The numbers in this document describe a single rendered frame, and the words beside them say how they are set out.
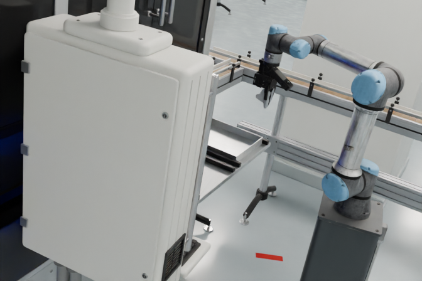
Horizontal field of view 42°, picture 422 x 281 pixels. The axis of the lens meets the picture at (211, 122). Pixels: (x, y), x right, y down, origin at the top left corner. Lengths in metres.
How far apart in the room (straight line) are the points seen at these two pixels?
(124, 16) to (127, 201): 0.49
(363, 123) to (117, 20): 1.03
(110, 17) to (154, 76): 0.20
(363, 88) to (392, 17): 1.68
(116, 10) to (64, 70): 0.21
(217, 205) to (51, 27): 2.37
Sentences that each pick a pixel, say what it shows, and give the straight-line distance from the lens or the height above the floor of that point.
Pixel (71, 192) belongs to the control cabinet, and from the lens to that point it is 1.64.
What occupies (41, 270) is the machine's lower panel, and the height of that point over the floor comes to 0.58.
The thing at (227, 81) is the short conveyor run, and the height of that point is 0.89.
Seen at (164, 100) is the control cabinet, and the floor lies 1.47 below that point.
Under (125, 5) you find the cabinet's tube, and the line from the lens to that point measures 1.42.
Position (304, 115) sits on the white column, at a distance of 3.97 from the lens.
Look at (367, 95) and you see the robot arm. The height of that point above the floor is 1.36.
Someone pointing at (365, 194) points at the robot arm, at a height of 0.90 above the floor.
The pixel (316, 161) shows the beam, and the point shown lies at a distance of 3.38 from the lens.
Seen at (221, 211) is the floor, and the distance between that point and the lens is 3.62.
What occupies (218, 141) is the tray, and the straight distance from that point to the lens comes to 2.50.
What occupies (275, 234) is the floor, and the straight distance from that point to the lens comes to 3.52.
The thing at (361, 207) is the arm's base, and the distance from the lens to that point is 2.34.
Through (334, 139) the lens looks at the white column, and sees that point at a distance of 3.95.
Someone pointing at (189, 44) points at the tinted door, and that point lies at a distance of 2.47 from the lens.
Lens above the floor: 1.99
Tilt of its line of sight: 25 degrees down
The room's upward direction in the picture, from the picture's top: 9 degrees clockwise
